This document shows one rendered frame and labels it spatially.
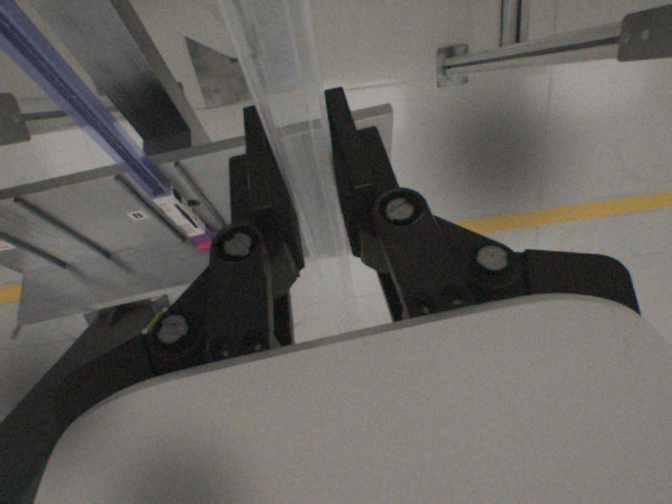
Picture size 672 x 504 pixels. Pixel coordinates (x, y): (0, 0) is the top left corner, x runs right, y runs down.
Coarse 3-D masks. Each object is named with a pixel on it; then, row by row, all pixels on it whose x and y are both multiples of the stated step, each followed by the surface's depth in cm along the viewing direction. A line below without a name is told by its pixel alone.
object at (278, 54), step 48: (240, 0) 6; (288, 0) 6; (240, 48) 6; (288, 48) 7; (288, 96) 7; (288, 144) 9; (288, 192) 11; (336, 192) 11; (336, 240) 14; (336, 288) 18
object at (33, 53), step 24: (0, 0) 15; (0, 24) 15; (24, 24) 16; (24, 48) 16; (48, 48) 17; (48, 72) 18; (72, 72) 19; (72, 96) 19; (96, 120) 20; (120, 144) 22; (144, 168) 24; (168, 192) 27
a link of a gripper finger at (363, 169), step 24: (336, 96) 10; (336, 120) 10; (336, 144) 9; (360, 144) 9; (336, 168) 10; (360, 168) 9; (384, 168) 10; (360, 192) 9; (360, 216) 9; (360, 240) 10; (456, 240) 8; (480, 240) 8; (384, 264) 9; (480, 264) 8; (504, 264) 8; (480, 288) 8; (504, 288) 8
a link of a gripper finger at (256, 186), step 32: (256, 128) 10; (256, 160) 9; (256, 192) 9; (256, 224) 9; (288, 224) 9; (288, 256) 9; (192, 288) 9; (288, 288) 10; (160, 320) 8; (192, 320) 8; (160, 352) 8; (192, 352) 8
